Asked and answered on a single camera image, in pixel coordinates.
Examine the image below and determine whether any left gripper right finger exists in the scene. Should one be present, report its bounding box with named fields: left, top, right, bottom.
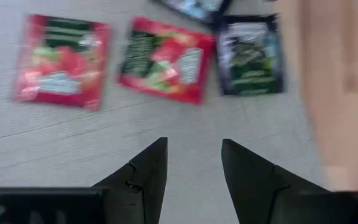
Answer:
left=222, top=138, right=329, bottom=224

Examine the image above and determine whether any grey woven placemat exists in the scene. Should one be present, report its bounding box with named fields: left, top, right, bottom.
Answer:
left=0, top=0, right=323, bottom=224

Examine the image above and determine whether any green-black foil packet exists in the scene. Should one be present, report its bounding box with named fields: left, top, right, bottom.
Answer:
left=214, top=14, right=285, bottom=96

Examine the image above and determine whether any red strawberry tea packet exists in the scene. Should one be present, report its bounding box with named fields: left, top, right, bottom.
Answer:
left=116, top=16, right=216, bottom=106
left=12, top=14, right=111, bottom=112

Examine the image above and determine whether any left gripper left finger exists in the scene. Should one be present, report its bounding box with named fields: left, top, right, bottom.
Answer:
left=91, top=137, right=168, bottom=224

